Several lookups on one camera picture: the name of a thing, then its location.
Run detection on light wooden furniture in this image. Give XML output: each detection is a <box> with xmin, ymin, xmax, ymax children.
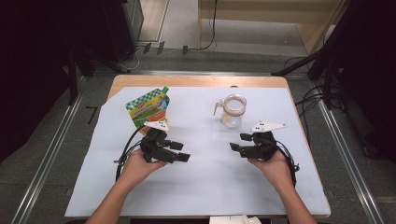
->
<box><xmin>197</xmin><ymin>0</ymin><xmax>350</xmax><ymax>56</ymax></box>

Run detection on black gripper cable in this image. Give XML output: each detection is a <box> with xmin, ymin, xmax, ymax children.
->
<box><xmin>113</xmin><ymin>125</ymin><xmax>148</xmax><ymax>182</ymax></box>
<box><xmin>275</xmin><ymin>139</ymin><xmax>301</xmax><ymax>189</ymax></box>

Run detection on white floor cable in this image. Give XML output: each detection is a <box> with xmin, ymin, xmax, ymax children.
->
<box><xmin>119</xmin><ymin>46</ymin><xmax>148</xmax><ymax>72</ymax></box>

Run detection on yellow seasoning pouch green spout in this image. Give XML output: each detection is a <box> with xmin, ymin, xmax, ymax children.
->
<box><xmin>125</xmin><ymin>86</ymin><xmax>171</xmax><ymax>136</ymax></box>

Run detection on white table sheet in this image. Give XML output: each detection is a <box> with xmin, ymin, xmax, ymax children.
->
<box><xmin>64</xmin><ymin>86</ymin><xmax>332</xmax><ymax>218</ymax></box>

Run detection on person's left hand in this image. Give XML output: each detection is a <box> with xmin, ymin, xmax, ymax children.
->
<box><xmin>119</xmin><ymin>148</ymin><xmax>169</xmax><ymax>189</ymax></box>

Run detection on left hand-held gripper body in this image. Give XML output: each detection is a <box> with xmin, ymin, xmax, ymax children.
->
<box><xmin>139</xmin><ymin>120</ymin><xmax>178</xmax><ymax>164</ymax></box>

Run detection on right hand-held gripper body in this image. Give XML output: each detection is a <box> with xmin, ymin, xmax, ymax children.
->
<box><xmin>239</xmin><ymin>120</ymin><xmax>288</xmax><ymax>162</ymax></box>

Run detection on white paper object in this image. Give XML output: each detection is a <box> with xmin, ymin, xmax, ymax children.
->
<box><xmin>208</xmin><ymin>214</ymin><xmax>263</xmax><ymax>224</ymax></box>

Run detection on black metal stand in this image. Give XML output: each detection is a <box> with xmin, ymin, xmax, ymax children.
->
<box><xmin>65</xmin><ymin>45</ymin><xmax>127</xmax><ymax>106</ymax></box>

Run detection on black floor cables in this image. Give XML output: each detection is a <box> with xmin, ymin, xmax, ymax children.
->
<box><xmin>282</xmin><ymin>55</ymin><xmax>327</xmax><ymax>139</ymax></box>

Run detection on black tripod stand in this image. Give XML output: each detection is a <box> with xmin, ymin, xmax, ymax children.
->
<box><xmin>270</xmin><ymin>0</ymin><xmax>396</xmax><ymax>105</ymax></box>

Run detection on person's right hand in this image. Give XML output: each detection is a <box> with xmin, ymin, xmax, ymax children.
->
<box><xmin>247</xmin><ymin>150</ymin><xmax>295</xmax><ymax>191</ymax></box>

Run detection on thin black hanging cable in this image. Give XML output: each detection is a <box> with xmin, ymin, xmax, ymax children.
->
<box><xmin>199</xmin><ymin>0</ymin><xmax>219</xmax><ymax>51</ymax></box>

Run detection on metal floor rail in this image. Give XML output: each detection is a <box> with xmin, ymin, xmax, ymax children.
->
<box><xmin>317</xmin><ymin>98</ymin><xmax>387</xmax><ymax>224</ymax></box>
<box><xmin>11</xmin><ymin>76</ymin><xmax>88</xmax><ymax>224</ymax></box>

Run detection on black cabinet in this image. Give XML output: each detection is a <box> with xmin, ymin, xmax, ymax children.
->
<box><xmin>101</xmin><ymin>0</ymin><xmax>145</xmax><ymax>63</ymax></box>

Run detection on glass jar with beige lid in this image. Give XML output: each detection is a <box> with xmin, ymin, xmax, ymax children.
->
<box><xmin>213</xmin><ymin>93</ymin><xmax>248</xmax><ymax>130</ymax></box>

